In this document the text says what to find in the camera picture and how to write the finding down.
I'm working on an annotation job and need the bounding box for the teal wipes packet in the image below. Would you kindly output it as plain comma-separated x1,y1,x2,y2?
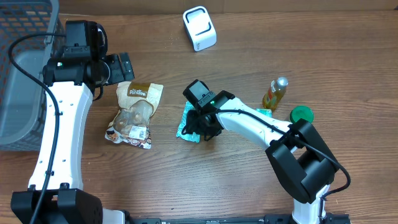
176,101,200,143

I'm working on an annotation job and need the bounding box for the brown white snack bag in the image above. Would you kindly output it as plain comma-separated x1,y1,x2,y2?
105,82,164,149

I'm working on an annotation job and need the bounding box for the small teal white box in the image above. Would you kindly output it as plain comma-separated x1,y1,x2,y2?
256,108,272,118

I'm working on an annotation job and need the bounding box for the yellow oil bottle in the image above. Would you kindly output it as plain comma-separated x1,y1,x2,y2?
262,77,289,111

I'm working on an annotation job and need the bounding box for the green lid white jar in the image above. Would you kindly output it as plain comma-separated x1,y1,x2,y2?
289,105,314,123

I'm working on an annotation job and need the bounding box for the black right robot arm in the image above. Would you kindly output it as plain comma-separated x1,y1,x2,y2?
181,80,339,223

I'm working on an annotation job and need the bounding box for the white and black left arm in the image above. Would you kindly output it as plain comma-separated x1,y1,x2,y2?
11,21,134,223

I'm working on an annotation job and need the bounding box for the white barcode scanner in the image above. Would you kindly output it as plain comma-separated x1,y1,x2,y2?
182,6,217,52

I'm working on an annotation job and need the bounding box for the dark grey plastic basket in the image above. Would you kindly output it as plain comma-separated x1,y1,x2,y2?
1,0,65,151

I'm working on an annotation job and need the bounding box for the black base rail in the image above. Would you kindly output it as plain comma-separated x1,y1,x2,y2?
124,213,352,224

